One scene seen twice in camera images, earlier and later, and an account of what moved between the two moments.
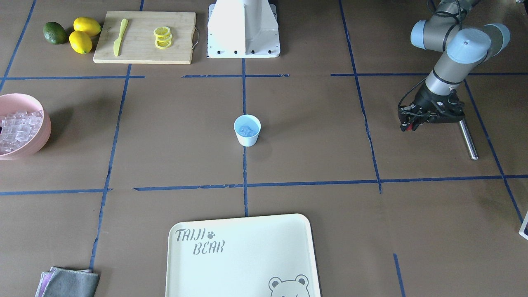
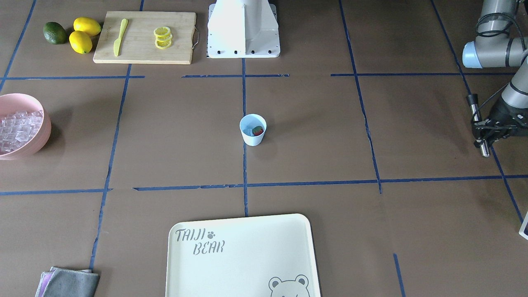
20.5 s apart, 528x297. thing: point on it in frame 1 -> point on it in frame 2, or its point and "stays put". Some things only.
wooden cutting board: x=146 y=37 stays put
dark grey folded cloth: x=63 y=282 stays put
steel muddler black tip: x=468 y=140 -> x=472 y=100
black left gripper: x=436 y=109 -> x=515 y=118
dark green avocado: x=55 y=33 stays put
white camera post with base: x=242 y=29 stays put
